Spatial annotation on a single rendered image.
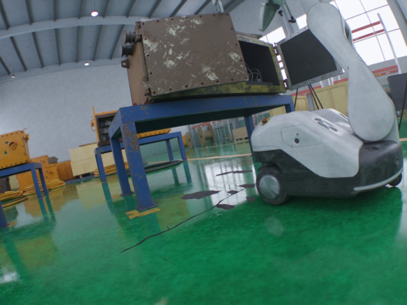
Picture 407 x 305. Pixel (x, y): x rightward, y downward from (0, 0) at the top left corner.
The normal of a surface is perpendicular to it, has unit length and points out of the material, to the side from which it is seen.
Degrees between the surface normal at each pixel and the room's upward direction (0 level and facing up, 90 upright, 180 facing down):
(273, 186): 90
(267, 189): 90
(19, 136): 90
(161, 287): 0
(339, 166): 90
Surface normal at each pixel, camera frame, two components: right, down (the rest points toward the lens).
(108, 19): 0.55, -0.07
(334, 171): -0.77, 0.20
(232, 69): 0.17, 0.02
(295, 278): -0.21, -0.98
